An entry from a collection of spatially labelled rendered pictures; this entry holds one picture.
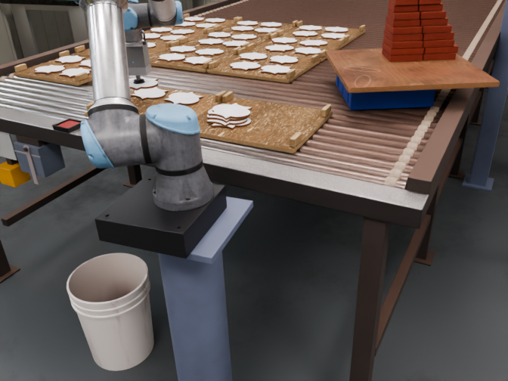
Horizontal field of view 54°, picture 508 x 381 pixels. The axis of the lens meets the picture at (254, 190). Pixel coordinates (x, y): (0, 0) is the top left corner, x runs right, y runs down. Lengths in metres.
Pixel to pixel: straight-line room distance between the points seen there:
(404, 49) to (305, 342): 1.22
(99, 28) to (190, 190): 0.43
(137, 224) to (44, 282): 1.55
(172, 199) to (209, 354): 0.51
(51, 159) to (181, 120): 0.97
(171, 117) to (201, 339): 0.64
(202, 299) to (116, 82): 0.59
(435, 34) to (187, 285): 1.31
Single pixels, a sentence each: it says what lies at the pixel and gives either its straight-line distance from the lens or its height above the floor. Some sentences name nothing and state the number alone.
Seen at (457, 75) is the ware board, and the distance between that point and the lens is 1.88.
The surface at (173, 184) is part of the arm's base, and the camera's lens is 1.18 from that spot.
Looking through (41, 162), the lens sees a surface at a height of 0.77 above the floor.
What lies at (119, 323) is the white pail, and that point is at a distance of 1.95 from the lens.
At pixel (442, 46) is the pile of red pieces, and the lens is 2.06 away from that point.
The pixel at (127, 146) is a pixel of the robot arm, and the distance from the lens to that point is 1.15.
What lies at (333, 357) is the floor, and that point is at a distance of 2.10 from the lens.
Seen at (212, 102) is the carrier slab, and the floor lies 0.94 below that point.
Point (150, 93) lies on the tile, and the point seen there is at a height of 0.94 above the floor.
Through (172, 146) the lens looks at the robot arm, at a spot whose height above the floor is 1.10.
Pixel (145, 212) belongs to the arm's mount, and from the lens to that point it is 1.22.
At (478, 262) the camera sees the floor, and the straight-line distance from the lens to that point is 2.72.
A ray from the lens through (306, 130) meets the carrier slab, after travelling 1.61.
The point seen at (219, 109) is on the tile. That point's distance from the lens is 1.72.
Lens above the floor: 1.56
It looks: 29 degrees down
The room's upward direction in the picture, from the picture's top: 2 degrees counter-clockwise
